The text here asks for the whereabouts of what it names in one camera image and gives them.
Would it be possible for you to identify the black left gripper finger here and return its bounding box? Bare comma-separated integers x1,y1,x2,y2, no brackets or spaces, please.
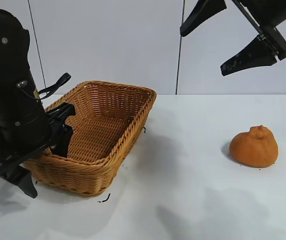
2,164,39,200
49,122,75,159

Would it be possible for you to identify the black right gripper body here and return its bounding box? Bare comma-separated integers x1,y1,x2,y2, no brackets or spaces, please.
231,0,286,62

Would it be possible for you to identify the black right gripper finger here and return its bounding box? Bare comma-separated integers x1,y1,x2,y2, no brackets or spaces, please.
219,37,279,77
179,0,228,38

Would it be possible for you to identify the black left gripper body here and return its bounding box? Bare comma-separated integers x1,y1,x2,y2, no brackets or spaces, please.
0,86,77,194

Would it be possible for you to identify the tan woven wicker basket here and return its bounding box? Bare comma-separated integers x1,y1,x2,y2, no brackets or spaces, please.
22,80,158,198

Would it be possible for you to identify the orange soft toy fruit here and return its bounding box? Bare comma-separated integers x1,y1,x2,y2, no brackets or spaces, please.
229,124,280,169

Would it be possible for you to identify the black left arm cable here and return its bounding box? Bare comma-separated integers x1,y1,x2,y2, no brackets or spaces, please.
34,72,72,101

